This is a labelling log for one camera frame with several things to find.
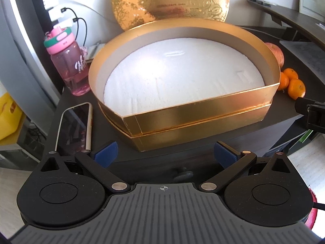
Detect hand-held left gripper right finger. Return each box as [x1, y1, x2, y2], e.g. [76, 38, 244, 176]
[199, 141, 296, 194]

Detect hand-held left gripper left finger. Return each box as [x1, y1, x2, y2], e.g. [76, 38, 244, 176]
[40, 141, 128, 194]

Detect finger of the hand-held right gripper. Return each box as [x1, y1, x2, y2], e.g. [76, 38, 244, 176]
[295, 97, 309, 114]

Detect mandarin orange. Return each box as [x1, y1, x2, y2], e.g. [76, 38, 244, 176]
[282, 68, 299, 80]
[277, 72, 290, 91]
[288, 79, 306, 100]

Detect gold gift box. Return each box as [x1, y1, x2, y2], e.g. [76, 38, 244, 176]
[88, 18, 280, 152]

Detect red apple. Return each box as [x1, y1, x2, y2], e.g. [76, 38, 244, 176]
[264, 42, 285, 69]

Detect gold box lid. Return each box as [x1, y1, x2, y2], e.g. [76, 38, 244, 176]
[111, 0, 230, 32]

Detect green plastic clip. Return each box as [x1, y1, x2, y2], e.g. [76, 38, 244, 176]
[298, 130, 314, 144]

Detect dark wooden desk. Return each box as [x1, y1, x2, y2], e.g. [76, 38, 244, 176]
[41, 25, 315, 183]

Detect smartphone with white case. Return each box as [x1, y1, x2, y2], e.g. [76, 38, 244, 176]
[54, 102, 93, 157]

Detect grey drawer knob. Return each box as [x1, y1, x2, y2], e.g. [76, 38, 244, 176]
[173, 166, 195, 183]

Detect grey paper sheet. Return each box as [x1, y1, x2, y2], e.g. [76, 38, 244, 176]
[279, 41, 325, 78]

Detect dark raised desk shelf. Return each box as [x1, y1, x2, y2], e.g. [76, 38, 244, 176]
[246, 0, 325, 50]

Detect pink water bottle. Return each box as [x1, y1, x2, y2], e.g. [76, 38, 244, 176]
[43, 27, 91, 96]

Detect yellow box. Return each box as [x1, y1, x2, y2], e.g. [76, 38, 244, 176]
[0, 91, 24, 141]

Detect spiral notebook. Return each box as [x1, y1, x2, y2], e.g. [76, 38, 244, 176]
[85, 43, 106, 63]

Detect black charging cable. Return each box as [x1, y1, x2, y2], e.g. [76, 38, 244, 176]
[60, 7, 80, 21]
[72, 17, 88, 47]

